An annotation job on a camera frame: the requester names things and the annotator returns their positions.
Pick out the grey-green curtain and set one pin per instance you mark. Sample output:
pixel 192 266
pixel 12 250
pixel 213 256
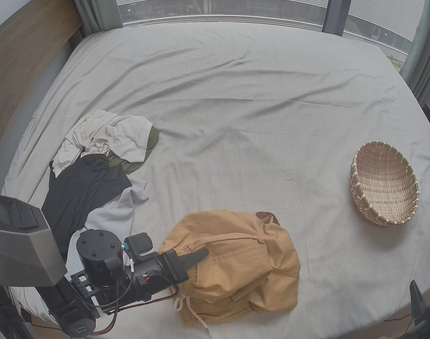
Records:
pixel 426 48
pixel 95 2

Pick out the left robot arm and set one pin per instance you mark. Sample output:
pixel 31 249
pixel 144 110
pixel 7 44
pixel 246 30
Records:
pixel 20 245

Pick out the pale grey garment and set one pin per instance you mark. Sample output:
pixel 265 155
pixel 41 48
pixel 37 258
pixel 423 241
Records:
pixel 112 214

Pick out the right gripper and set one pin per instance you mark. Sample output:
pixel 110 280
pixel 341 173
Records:
pixel 428 321

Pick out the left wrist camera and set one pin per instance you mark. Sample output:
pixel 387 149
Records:
pixel 139 244

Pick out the tan shorts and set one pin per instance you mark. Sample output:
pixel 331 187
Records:
pixel 243 260

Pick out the bed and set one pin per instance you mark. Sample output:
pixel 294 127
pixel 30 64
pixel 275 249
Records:
pixel 243 118

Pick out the olive green garment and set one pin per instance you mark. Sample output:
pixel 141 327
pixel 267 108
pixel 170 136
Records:
pixel 152 138

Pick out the round woven basket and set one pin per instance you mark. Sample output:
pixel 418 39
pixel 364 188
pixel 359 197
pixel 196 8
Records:
pixel 384 185

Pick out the white garment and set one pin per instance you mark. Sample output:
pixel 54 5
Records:
pixel 126 136

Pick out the black garment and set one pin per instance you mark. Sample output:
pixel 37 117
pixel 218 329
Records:
pixel 80 192

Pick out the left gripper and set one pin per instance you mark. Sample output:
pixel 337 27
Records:
pixel 165 268

